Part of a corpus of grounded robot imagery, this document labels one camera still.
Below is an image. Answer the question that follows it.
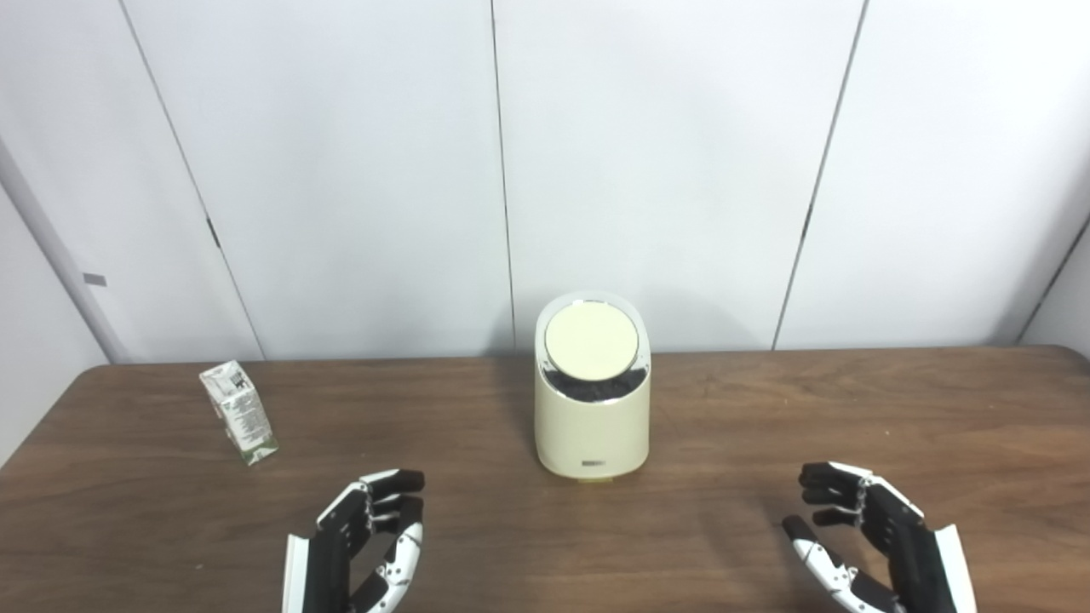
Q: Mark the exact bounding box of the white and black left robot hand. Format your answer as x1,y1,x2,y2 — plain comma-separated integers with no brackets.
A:
283,468,425,613

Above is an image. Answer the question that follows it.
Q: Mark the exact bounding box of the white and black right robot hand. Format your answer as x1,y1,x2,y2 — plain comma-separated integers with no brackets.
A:
782,461,978,613

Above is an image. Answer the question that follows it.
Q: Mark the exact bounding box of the small green white milk carton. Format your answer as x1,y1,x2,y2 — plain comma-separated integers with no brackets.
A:
199,360,280,467

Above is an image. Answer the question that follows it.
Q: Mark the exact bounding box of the cream round bin lid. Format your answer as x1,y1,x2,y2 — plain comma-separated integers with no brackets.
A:
544,301,640,373

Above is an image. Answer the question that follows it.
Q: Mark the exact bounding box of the cream-colored round bin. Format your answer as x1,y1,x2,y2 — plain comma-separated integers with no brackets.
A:
534,291,652,484

